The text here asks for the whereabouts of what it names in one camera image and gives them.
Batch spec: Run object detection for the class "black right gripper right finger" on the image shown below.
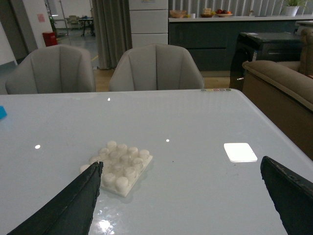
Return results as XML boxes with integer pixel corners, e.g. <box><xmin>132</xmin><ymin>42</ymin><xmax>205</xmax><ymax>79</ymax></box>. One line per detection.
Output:
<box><xmin>260</xmin><ymin>156</ymin><xmax>313</xmax><ymax>235</ymax></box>

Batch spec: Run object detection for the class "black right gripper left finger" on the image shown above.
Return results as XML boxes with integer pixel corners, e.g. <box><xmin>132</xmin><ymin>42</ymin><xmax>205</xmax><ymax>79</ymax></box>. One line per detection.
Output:
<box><xmin>9</xmin><ymin>162</ymin><xmax>103</xmax><ymax>235</ymax></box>

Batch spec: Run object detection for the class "blue toy block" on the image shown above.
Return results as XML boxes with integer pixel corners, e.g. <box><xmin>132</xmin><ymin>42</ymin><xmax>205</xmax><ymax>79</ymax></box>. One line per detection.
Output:
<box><xmin>0</xmin><ymin>106</ymin><xmax>7</xmax><ymax>119</ymax></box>

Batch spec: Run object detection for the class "brown sofa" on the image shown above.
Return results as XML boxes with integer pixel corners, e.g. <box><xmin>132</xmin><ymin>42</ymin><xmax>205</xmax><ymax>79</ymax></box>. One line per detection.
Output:
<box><xmin>243</xmin><ymin>28</ymin><xmax>313</xmax><ymax>158</ymax></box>

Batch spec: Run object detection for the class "left grey armchair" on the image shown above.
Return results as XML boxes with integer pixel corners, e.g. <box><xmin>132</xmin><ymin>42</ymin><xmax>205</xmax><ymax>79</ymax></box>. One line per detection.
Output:
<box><xmin>5</xmin><ymin>45</ymin><xmax>96</xmax><ymax>94</ymax></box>

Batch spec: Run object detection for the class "grey armchair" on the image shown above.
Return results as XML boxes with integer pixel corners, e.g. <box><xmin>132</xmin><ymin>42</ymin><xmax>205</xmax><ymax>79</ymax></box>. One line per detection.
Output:
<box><xmin>5</xmin><ymin>45</ymin><xmax>96</xmax><ymax>94</ymax></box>
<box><xmin>109</xmin><ymin>44</ymin><xmax>204</xmax><ymax>92</ymax></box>

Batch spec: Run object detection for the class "black appliance box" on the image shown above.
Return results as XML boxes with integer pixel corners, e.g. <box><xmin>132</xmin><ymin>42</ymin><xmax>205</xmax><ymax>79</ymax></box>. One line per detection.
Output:
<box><xmin>229</xmin><ymin>32</ymin><xmax>302</xmax><ymax>91</ymax></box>

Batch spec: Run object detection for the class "right grey armchair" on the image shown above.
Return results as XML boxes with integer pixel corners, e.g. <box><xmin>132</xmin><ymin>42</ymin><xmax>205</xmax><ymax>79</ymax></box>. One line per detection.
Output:
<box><xmin>109</xmin><ymin>44</ymin><xmax>204</xmax><ymax>92</ymax></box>

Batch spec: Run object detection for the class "red bin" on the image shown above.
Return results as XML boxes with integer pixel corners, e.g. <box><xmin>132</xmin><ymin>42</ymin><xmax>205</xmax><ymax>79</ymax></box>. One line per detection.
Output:
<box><xmin>42</xmin><ymin>32</ymin><xmax>58</xmax><ymax>47</ymax></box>

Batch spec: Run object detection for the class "dark grey kitchen counter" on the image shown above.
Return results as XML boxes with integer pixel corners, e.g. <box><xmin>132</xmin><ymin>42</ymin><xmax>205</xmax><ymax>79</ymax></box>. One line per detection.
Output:
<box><xmin>169</xmin><ymin>15</ymin><xmax>313</xmax><ymax>71</ymax></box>

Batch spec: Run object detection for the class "white potted plant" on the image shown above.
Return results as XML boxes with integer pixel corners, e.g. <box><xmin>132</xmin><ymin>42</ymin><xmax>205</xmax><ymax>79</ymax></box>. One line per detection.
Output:
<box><xmin>281</xmin><ymin>0</ymin><xmax>308</xmax><ymax>17</ymax></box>

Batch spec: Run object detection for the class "background work table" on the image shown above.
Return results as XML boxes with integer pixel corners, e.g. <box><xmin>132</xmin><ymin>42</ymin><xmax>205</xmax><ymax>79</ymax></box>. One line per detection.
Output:
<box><xmin>79</xmin><ymin>18</ymin><xmax>95</xmax><ymax>37</ymax></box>

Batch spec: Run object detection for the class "fruit plate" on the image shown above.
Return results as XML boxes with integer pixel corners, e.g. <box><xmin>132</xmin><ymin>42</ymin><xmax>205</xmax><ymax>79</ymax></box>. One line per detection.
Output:
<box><xmin>216</xmin><ymin>9</ymin><xmax>233</xmax><ymax>17</ymax></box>

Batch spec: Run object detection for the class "grey curtain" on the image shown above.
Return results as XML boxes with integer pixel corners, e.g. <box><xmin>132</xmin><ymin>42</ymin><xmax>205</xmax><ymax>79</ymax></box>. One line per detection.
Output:
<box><xmin>92</xmin><ymin>0</ymin><xmax>132</xmax><ymax>70</ymax></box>

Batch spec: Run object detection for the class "snack basket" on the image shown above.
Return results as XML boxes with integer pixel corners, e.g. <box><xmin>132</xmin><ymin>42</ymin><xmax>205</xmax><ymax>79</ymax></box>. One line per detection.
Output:
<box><xmin>201</xmin><ymin>8</ymin><xmax>215</xmax><ymax>18</ymax></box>

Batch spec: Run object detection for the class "white drawer cabinet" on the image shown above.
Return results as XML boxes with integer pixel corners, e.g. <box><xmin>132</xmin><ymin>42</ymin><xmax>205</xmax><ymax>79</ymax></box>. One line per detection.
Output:
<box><xmin>129</xmin><ymin>0</ymin><xmax>169</xmax><ymax>48</ymax></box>

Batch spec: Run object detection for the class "wooden bowl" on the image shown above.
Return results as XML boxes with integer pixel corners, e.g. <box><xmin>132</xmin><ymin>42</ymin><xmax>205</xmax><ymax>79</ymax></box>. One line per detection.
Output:
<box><xmin>169</xmin><ymin>10</ymin><xmax>187</xmax><ymax>18</ymax></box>

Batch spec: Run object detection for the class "white studded base plate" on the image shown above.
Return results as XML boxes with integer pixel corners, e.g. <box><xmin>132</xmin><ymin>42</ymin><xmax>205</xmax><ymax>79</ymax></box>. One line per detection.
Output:
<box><xmin>79</xmin><ymin>141</ymin><xmax>153</xmax><ymax>197</ymax></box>

